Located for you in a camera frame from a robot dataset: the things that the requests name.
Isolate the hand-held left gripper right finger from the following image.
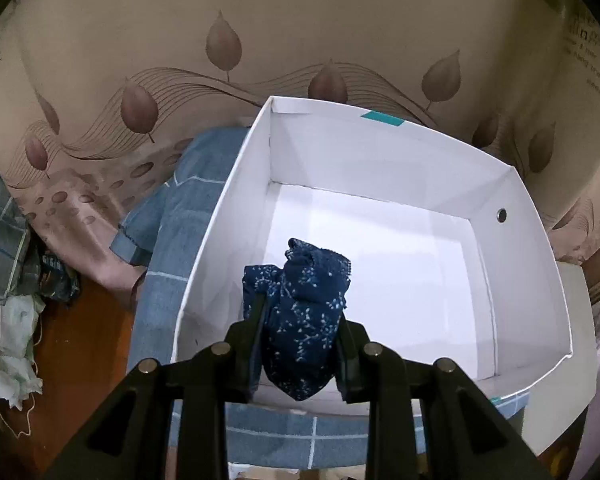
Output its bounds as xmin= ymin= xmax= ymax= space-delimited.
xmin=332 ymin=317 xmax=553 ymax=480

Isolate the teal tape strip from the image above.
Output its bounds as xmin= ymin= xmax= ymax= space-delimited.
xmin=361 ymin=110 xmax=405 ymax=127

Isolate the blue checked towel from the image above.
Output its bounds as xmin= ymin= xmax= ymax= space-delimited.
xmin=109 ymin=126 xmax=428 ymax=471

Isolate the dark blue patterned sock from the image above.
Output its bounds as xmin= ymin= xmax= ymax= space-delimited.
xmin=242 ymin=238 xmax=352 ymax=402

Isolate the white-grey storage bin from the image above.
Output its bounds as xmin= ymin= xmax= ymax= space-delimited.
xmin=517 ymin=260 xmax=598 ymax=453

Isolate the dark patterned cloth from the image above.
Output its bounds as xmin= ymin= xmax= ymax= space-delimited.
xmin=40 ymin=250 xmax=81 ymax=303

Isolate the grey-green plaid cloth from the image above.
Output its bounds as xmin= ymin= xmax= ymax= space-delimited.
xmin=0 ymin=142 xmax=43 ymax=306

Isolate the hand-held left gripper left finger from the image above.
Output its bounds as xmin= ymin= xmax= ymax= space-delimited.
xmin=45 ymin=292 xmax=268 ymax=480

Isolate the beige leaf printed cloth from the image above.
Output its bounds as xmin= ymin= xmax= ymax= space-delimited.
xmin=0 ymin=0 xmax=600 ymax=306

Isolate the white cardboard box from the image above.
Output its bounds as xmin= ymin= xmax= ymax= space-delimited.
xmin=169 ymin=95 xmax=576 ymax=418

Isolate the white crumpled cloth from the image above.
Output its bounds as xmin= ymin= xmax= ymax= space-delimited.
xmin=0 ymin=295 xmax=46 ymax=436

